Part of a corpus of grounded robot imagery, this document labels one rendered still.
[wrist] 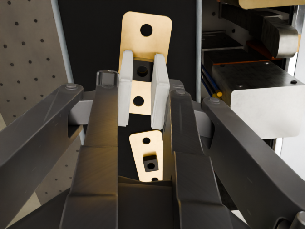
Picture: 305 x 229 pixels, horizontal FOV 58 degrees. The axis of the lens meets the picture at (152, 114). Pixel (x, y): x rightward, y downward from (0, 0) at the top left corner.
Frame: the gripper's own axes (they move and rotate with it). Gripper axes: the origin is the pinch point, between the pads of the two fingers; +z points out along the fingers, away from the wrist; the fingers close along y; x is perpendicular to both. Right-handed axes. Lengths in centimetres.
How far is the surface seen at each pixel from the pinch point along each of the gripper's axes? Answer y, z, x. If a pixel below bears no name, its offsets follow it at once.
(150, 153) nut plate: 2.3, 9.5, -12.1
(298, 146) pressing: 32.3, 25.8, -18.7
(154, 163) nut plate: 2.8, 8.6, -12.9
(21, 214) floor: -69, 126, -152
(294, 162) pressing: 32.9, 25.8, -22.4
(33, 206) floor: -60, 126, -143
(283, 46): 17.2, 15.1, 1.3
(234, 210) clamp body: 20.7, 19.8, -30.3
